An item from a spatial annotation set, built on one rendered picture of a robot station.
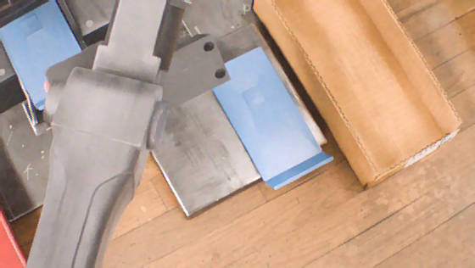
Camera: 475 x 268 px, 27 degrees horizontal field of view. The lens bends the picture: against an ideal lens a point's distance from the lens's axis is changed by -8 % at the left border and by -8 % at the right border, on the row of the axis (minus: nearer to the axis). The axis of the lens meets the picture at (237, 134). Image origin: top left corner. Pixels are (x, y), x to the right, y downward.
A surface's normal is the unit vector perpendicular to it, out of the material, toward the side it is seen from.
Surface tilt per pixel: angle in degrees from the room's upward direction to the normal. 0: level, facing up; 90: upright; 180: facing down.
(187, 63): 29
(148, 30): 19
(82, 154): 14
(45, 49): 4
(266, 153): 0
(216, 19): 0
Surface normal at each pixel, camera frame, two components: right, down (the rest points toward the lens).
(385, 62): 0.05, -0.31
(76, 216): 0.10, -0.52
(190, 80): 0.35, 0.10
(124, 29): -0.03, 0.01
